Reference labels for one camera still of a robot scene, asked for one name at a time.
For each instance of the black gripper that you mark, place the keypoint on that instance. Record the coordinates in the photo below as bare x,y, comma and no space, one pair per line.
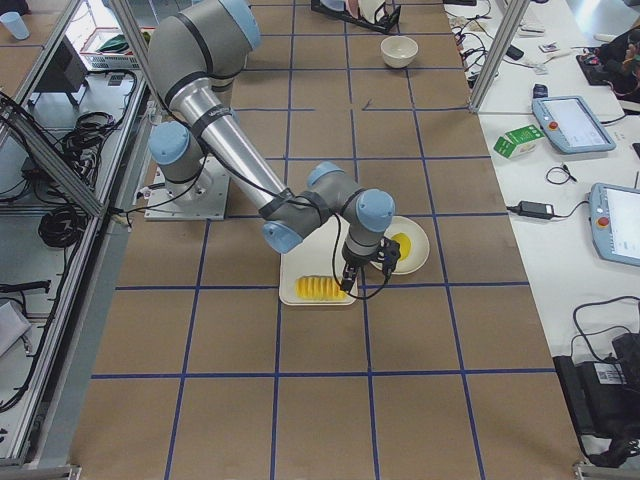
355,262

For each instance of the blue plate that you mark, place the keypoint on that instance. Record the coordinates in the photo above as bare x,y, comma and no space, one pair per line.
334,5

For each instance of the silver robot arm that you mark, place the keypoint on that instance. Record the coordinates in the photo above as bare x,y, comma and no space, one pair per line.
194,57

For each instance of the cream round plate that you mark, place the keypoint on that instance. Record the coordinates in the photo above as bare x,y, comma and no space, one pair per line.
420,244

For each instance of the cream plate in rack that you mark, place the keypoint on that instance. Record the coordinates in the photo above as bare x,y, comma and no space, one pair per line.
372,11

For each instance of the pink plate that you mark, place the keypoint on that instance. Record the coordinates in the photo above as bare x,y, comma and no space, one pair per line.
352,6

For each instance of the yellow lemon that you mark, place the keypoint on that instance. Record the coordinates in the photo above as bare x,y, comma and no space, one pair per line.
404,243

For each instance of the black power adapter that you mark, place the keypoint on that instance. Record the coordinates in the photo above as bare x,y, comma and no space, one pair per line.
536,210

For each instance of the green white carton box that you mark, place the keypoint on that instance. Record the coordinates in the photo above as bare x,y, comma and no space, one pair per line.
518,142

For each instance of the cream bowl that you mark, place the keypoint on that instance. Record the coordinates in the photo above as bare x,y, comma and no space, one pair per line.
398,51

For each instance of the black dish rack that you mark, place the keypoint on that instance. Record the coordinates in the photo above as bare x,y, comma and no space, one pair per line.
385,25

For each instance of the upper blue teach pendant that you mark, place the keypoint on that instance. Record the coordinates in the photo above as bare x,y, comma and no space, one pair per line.
570,125

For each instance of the blue teach pendant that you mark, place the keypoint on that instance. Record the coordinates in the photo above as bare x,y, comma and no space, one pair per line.
614,222
570,125

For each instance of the lower blue teach pendant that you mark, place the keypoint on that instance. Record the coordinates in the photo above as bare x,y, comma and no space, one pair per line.
614,222

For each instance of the light blue plastic cup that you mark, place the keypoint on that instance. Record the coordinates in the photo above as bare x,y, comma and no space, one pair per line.
13,22

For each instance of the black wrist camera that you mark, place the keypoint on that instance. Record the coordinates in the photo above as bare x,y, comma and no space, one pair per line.
387,256

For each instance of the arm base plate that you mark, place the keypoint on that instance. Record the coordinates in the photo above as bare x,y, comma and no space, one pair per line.
203,197

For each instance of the aluminium frame post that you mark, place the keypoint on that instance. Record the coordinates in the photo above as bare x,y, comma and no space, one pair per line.
502,40

